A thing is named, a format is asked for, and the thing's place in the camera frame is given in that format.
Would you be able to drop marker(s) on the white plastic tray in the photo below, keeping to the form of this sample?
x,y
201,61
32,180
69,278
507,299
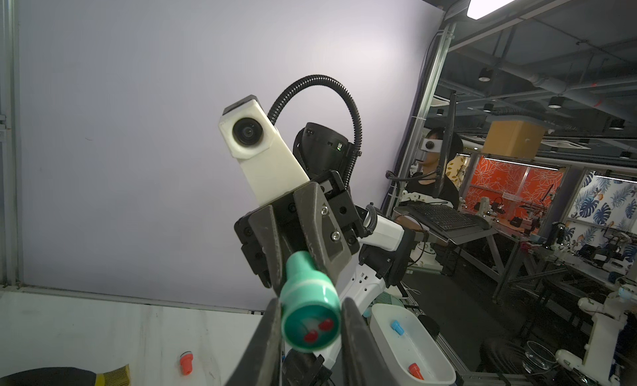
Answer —
x,y
411,354

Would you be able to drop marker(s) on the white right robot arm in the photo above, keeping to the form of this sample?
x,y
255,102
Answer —
x,y
381,259

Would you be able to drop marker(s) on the black yellow work glove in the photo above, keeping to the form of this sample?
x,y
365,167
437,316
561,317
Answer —
x,y
68,376

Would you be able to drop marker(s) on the green stamp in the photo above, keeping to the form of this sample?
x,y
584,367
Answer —
x,y
311,308

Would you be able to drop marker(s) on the black keyboard on stand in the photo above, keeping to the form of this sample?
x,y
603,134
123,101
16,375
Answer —
x,y
444,218

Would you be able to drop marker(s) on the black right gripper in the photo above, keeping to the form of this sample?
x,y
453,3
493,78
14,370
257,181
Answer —
x,y
318,217

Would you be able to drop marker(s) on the cardboard box on shelf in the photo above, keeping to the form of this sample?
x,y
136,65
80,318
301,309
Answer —
x,y
515,136

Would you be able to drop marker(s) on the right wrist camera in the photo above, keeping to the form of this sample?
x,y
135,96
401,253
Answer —
x,y
266,161

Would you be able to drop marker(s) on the red stamp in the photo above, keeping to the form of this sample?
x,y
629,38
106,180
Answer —
x,y
185,362

